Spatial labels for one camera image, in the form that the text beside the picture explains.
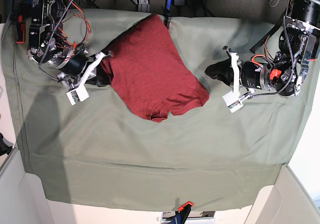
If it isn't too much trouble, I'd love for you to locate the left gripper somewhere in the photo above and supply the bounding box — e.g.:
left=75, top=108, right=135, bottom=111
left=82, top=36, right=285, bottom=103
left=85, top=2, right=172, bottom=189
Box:
left=204, top=58, right=274, bottom=91

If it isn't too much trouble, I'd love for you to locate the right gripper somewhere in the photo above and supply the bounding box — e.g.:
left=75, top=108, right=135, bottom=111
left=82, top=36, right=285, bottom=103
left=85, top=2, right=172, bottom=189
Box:
left=47, top=46, right=112, bottom=87

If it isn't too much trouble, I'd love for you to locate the red T-shirt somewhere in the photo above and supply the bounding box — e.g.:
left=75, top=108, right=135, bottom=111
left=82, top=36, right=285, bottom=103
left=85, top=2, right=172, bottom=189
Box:
left=104, top=14, right=209, bottom=123

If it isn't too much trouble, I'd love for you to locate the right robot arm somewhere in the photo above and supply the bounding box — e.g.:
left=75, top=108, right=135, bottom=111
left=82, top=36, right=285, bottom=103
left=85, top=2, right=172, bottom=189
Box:
left=27, top=0, right=109, bottom=90

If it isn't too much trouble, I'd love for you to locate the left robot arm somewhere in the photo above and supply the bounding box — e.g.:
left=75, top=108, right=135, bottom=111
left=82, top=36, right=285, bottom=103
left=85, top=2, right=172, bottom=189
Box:
left=205, top=0, right=320, bottom=101

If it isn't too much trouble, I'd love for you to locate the green table cloth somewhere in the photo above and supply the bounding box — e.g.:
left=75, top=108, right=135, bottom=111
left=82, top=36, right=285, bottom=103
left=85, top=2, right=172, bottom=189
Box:
left=1, top=17, right=320, bottom=211

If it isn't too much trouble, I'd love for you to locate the left orange black clamp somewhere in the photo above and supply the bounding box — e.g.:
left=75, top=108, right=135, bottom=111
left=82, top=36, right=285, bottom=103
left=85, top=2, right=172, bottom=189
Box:
left=13, top=14, right=26, bottom=44

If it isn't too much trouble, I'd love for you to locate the bottom blue orange clamp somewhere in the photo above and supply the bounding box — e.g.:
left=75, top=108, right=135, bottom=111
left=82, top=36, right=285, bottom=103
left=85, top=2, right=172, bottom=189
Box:
left=169, top=201, right=194, bottom=224

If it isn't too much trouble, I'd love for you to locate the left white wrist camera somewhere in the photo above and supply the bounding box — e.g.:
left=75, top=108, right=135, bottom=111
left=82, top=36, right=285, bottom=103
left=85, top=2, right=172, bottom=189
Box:
left=222, top=46, right=254, bottom=113

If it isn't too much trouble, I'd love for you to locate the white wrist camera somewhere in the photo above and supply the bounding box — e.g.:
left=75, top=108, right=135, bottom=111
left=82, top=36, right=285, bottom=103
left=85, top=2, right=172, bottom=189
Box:
left=66, top=51, right=113, bottom=105
left=222, top=46, right=254, bottom=113

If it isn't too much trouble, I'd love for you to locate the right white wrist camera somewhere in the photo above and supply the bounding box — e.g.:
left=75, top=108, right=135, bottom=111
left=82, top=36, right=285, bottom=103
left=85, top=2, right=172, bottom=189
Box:
left=66, top=51, right=113, bottom=105

